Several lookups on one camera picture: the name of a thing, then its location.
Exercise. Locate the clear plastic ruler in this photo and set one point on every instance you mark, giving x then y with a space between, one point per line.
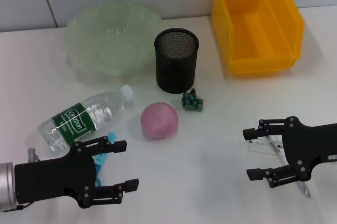
259 146

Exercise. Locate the silver white pen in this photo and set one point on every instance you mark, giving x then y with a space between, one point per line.
302 188

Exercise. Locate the clear water bottle green label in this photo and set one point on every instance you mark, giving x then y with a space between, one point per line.
79 122

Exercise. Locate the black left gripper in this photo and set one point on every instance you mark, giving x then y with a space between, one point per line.
52 176

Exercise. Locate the yellow plastic bin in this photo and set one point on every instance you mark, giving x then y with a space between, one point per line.
263 40

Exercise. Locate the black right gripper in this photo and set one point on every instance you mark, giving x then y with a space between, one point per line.
310 147

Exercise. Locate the blue scissors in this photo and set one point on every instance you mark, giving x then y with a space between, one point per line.
101 159

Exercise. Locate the translucent green plastic fruit plate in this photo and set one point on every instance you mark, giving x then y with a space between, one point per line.
110 40

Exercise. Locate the pink peach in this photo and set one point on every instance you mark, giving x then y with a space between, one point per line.
159 120

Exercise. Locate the black mesh pen holder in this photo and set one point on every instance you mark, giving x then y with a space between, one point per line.
176 71

